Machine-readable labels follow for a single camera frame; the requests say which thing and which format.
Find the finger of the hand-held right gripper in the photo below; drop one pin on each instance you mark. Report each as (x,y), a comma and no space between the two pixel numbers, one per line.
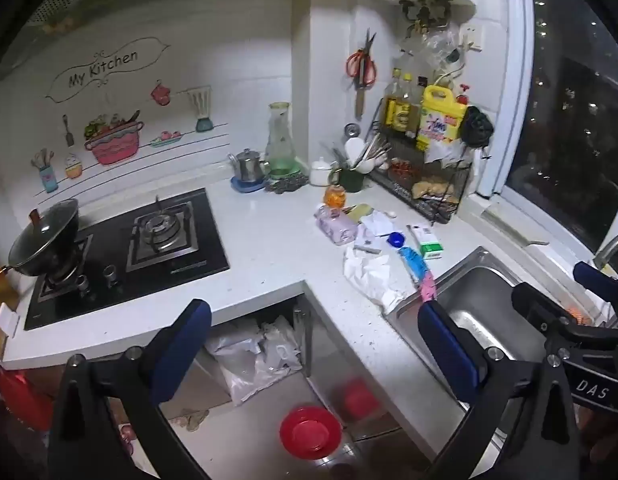
(596,280)
(536,307)

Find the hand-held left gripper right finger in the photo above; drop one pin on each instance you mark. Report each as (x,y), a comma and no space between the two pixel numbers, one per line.
(446,350)

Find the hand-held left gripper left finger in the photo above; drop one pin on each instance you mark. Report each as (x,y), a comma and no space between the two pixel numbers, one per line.
(186,345)

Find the white green medicine box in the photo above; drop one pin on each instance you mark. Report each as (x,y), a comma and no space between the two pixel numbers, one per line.
(426,245)

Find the orange plastic cup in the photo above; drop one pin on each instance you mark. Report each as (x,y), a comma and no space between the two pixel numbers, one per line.
(335,196)

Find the steel faucet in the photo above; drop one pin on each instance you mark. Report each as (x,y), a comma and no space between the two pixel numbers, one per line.
(609,247)

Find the orange cloth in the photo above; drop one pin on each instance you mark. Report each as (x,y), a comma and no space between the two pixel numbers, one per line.
(576,315)

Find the steel sink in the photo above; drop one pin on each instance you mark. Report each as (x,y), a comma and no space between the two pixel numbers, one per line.
(489,300)

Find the cardboard box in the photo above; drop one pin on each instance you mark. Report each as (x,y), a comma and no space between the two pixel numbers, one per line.
(204,390)

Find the white plastic bags under counter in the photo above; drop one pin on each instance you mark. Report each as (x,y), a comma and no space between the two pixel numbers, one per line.
(259,355)

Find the blue pink wrapper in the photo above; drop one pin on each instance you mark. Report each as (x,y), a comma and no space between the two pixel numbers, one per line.
(416,267)

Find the black gas stove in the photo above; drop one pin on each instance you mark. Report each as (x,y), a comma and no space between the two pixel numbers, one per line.
(189,255)

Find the crumpled white plastic bag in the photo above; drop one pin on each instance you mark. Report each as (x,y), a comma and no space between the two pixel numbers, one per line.
(371,275)

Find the blue bottle cap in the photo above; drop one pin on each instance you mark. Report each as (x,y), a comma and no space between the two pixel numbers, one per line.
(396,239)

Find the ginger root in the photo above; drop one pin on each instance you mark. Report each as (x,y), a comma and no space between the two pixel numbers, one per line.
(424,190)
(446,194)

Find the window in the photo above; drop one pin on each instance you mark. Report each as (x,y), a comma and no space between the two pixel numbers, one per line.
(564,135)

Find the red plastic bowl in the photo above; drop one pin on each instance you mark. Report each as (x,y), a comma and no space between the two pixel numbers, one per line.
(309,432)

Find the purple tissue pack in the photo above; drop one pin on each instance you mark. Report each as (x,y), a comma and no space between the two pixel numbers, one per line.
(336,225)

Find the white rag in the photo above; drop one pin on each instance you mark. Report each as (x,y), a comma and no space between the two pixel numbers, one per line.
(446,157)

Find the red plastic stool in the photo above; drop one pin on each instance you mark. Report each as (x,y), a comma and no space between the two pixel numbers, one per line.
(19,397)

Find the black wok with lid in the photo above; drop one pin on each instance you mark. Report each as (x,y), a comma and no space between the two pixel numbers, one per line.
(44,240)

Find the dried red chilies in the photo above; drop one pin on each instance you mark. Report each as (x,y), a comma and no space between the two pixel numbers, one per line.
(403,170)

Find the steel wool scrubber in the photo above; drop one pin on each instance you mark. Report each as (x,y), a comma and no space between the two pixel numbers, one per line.
(286,185)

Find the steel kettle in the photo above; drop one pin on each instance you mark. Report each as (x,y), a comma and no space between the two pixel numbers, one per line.
(249,166)

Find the black hanging bag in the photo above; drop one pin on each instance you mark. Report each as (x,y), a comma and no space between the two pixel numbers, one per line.
(476,127)

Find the bundle of steel utensils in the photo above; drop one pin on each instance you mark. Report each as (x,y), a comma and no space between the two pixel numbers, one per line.
(374,150)

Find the yellow detergent jug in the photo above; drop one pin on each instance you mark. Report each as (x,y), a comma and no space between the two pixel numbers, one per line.
(441,115)

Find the white lidded jar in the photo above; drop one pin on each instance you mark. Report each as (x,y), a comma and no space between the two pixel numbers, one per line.
(320,172)

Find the white ladle spoon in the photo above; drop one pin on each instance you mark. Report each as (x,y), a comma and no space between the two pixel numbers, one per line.
(355,148)

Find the glass carafe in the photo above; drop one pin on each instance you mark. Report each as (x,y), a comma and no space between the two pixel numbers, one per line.
(281,145)

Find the red trigger spray bottle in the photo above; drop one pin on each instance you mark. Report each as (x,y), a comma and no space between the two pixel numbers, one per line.
(464,92)

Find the amber oil bottle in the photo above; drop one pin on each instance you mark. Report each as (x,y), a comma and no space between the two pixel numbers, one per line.
(410,115)
(394,110)

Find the white power outlet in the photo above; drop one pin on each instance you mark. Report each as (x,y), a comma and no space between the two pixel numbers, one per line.
(472,37)

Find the clear hanging plastic bags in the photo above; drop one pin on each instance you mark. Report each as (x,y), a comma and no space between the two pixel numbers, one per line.
(431,50)

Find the kitchen wall sticker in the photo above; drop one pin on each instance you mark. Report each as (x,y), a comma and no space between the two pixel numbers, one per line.
(114,140)

